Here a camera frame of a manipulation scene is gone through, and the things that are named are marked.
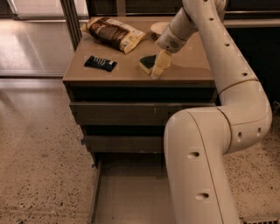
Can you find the grey three-drawer cabinet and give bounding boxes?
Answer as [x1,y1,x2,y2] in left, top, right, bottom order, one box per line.
[63,17,217,162]

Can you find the metal window frame post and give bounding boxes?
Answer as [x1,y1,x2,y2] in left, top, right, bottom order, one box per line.
[60,0,82,50]

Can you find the blue tape pieces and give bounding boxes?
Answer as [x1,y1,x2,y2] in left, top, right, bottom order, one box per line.
[80,138,96,168]

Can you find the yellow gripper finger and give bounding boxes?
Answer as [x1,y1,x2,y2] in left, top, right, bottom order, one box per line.
[150,50,172,80]

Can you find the dark blue snack bar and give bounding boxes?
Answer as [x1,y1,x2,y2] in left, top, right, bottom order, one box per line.
[84,56,117,72]

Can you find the middle grey drawer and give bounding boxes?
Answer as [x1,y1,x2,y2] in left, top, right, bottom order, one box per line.
[84,136,163,153]

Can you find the open bottom grey drawer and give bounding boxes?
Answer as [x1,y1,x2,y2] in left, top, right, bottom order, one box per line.
[89,158,175,224]

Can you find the white bowl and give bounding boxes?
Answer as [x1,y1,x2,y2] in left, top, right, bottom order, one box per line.
[150,22,169,40]

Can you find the green and yellow sponge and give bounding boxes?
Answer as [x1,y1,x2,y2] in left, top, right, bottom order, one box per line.
[139,55,156,75]

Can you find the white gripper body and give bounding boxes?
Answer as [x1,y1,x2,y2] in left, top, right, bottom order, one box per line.
[156,24,187,53]

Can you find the floor vent grille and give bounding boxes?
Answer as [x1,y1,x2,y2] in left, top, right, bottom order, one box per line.
[241,216,280,224]

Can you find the top grey drawer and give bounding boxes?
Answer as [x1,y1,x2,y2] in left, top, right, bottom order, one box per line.
[70,102,214,126]

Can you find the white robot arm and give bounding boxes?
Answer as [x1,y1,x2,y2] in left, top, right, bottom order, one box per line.
[157,0,272,224]

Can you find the brown and white snack bag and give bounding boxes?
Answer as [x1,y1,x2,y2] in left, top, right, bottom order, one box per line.
[80,17,146,54]

